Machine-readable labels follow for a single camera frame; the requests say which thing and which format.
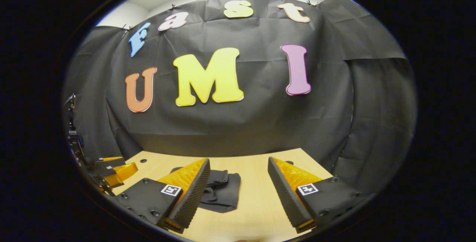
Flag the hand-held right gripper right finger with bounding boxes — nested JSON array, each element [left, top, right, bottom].
[[268, 156, 369, 234]]

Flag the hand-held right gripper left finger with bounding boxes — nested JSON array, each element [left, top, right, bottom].
[[113, 157, 211, 234]]

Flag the dark blue jeans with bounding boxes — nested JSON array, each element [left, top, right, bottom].
[[169, 167, 241, 213]]

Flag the black backdrop cloth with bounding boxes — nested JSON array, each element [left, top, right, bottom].
[[62, 0, 418, 194]]

